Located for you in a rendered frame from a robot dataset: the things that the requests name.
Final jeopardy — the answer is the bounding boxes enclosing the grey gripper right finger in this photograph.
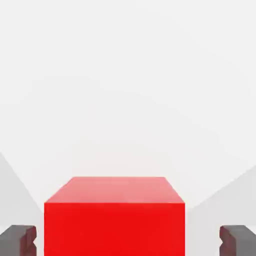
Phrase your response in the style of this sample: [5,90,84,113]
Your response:
[219,224,256,256]

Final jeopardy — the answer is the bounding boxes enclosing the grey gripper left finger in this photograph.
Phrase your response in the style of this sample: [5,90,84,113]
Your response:
[0,224,38,256]

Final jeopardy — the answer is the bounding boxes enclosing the small red cube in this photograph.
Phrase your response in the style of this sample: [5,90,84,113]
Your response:
[43,176,186,256]

